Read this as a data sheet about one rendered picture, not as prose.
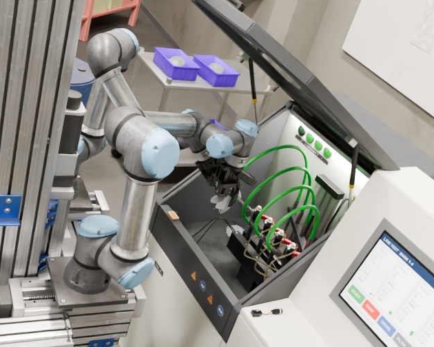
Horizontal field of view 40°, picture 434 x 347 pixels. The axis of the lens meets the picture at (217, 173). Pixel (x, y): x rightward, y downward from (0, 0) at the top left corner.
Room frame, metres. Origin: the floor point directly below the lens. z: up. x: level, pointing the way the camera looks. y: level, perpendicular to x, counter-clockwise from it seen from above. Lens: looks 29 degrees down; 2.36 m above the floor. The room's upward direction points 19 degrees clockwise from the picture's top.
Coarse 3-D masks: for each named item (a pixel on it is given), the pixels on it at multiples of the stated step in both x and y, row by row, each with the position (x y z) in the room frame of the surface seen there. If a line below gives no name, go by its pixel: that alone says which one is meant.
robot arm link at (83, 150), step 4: (80, 136) 1.93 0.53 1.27; (80, 140) 1.91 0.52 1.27; (84, 140) 1.95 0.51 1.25; (80, 144) 1.89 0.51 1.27; (84, 144) 1.93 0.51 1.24; (80, 148) 1.88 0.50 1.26; (84, 148) 1.92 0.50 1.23; (88, 148) 1.94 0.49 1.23; (80, 152) 1.88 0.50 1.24; (84, 152) 1.92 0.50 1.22; (88, 152) 1.94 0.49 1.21; (80, 156) 1.88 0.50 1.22; (84, 156) 1.91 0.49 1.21; (88, 156) 1.94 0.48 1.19; (76, 160) 1.87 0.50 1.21; (80, 160) 1.89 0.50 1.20; (84, 160) 1.93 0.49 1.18; (76, 164) 1.87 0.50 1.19; (80, 164) 1.90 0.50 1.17; (76, 168) 1.88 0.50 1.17; (76, 172) 1.88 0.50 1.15
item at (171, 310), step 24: (168, 264) 2.01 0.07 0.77; (144, 288) 2.10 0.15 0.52; (168, 288) 1.97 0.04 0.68; (144, 312) 2.06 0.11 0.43; (168, 312) 1.94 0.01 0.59; (192, 312) 1.83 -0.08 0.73; (144, 336) 2.02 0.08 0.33; (168, 336) 1.90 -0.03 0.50; (192, 336) 1.79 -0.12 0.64; (216, 336) 1.69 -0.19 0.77
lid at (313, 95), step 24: (192, 0) 2.06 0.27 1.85; (216, 0) 1.73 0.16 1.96; (216, 24) 2.17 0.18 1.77; (240, 24) 1.61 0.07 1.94; (240, 48) 2.30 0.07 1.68; (264, 48) 1.58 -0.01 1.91; (288, 72) 1.59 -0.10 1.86; (312, 96) 1.65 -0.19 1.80; (336, 120) 1.72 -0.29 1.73; (360, 144) 1.77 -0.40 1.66; (384, 168) 1.89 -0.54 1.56
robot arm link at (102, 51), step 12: (96, 36) 1.91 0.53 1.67; (108, 36) 1.92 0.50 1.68; (96, 48) 1.87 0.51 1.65; (108, 48) 1.88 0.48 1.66; (96, 60) 1.84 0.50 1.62; (108, 60) 1.85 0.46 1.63; (96, 72) 1.83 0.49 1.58; (108, 72) 1.83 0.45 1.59; (120, 72) 1.87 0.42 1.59; (108, 84) 1.83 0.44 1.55; (120, 84) 1.84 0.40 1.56; (120, 96) 1.82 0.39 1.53; (132, 96) 1.85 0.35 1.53
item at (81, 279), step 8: (72, 256) 1.47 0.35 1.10; (72, 264) 1.44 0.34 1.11; (80, 264) 1.42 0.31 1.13; (64, 272) 1.45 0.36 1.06; (72, 272) 1.42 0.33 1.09; (80, 272) 1.42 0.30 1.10; (88, 272) 1.42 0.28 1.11; (96, 272) 1.43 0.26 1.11; (104, 272) 1.45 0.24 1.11; (64, 280) 1.43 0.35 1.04; (72, 280) 1.41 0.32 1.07; (80, 280) 1.41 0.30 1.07; (88, 280) 1.41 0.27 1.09; (96, 280) 1.42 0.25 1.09; (104, 280) 1.44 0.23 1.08; (72, 288) 1.40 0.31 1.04; (80, 288) 1.40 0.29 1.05; (88, 288) 1.40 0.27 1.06; (96, 288) 1.42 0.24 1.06; (104, 288) 1.44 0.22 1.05
